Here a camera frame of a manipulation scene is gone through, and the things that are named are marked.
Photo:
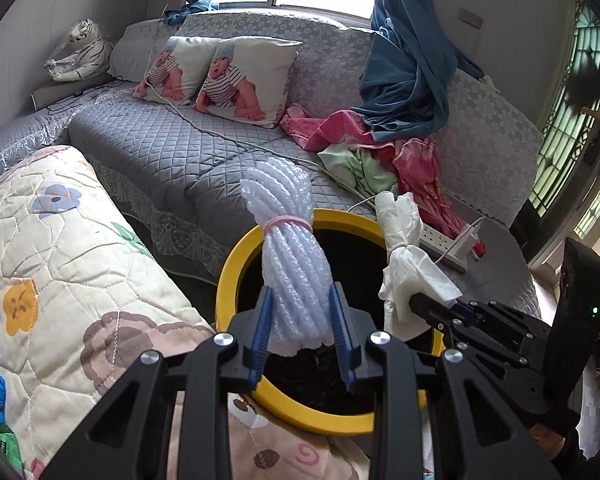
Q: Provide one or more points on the small white object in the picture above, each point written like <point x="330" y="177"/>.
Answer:
<point x="490" y="83"/>

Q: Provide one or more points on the pink cloth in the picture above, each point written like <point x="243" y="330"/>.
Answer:
<point x="420" y="170"/>

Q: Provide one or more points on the white power strip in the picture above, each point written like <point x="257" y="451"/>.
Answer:
<point x="437" y="245"/>

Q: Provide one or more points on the baby print pillow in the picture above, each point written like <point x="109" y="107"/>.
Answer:
<point x="240" y="85"/>
<point x="175" y="70"/>

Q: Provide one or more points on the white charger plug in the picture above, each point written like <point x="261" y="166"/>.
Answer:
<point x="470" y="237"/>

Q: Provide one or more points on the long blue curtain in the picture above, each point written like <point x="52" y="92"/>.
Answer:
<point x="405" y="70"/>

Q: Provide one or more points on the lilac foam net bundle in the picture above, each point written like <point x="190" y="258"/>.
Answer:
<point x="290" y="270"/>

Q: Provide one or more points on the light green cloth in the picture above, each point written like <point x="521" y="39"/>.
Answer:
<point x="360" y="167"/>

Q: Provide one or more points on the cartoon bear quilt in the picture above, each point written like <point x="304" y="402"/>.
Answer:
<point x="80" y="285"/>

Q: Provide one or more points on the wall switch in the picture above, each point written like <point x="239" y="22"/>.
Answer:
<point x="470" y="17"/>

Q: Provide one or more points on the person's right forearm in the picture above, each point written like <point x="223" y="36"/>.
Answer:
<point x="555" y="440"/>

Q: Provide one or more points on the grey flat cushion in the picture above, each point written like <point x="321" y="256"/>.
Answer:
<point x="55" y="92"/>

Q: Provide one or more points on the green snack packet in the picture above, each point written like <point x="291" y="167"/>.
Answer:
<point x="7" y="447"/>

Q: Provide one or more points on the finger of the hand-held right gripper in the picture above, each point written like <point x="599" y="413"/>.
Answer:
<point x="500" y="365"/>
<point x="430" y="305"/>

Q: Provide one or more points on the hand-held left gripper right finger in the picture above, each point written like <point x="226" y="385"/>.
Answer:
<point x="342" y="335"/>

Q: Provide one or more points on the white tiger plush toy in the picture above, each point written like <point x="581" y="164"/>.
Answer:
<point x="87" y="55"/>

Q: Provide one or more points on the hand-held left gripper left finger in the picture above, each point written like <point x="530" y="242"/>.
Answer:
<point x="261" y="330"/>

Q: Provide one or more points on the grey quilted sofa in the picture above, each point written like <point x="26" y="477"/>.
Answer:
<point x="180" y="160"/>

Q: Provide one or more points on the yellow rimmed trash bin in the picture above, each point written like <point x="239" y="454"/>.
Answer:
<point x="320" y="420"/>

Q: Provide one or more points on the white tissue bundle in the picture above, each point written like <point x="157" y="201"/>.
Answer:
<point x="405" y="270"/>

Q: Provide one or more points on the patterned green glass door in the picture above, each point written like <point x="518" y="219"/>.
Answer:
<point x="575" y="110"/>

